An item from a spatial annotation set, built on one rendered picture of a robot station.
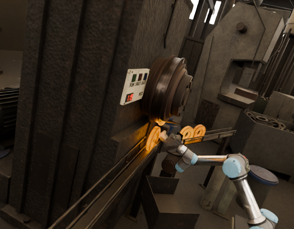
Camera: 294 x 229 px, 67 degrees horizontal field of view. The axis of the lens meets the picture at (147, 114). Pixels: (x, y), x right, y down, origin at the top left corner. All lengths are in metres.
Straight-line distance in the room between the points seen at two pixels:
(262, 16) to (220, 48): 0.76
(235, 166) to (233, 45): 2.88
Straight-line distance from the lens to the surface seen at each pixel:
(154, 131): 1.54
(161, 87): 1.29
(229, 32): 4.19
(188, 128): 2.00
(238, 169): 1.53
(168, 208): 1.29
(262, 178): 2.59
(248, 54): 4.07
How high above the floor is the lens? 1.39
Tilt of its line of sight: 18 degrees down
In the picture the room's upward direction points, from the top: 16 degrees clockwise
